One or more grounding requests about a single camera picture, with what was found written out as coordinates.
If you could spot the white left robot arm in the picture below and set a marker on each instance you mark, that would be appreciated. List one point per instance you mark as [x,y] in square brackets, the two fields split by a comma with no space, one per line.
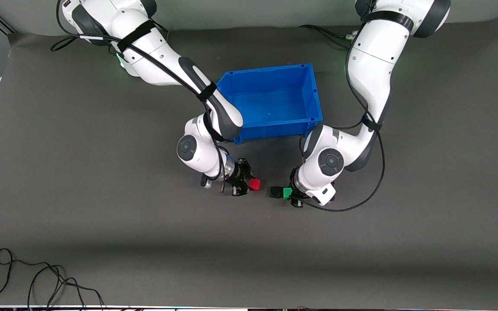
[372,73]

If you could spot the dark grey table mat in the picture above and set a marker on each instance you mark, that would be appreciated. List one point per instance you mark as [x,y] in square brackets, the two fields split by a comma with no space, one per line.
[102,194]

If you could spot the small green cube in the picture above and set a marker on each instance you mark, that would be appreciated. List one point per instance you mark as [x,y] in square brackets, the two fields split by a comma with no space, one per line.
[288,193]

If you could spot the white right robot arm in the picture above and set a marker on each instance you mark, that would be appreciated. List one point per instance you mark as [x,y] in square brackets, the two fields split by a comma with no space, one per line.
[154,52]

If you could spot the small red cube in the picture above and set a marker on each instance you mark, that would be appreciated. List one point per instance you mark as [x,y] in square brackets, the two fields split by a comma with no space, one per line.
[254,184]

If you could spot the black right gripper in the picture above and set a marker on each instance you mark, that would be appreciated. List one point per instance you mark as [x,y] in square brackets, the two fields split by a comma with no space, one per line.
[240,173]

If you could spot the blue plastic bin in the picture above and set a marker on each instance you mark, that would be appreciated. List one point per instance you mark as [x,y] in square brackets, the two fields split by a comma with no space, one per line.
[275,103]

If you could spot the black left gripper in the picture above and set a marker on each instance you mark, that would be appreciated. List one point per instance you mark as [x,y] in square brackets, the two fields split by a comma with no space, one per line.
[295,188]

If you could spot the small black cube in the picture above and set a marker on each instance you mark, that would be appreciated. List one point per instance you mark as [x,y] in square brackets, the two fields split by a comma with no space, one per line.
[276,192]

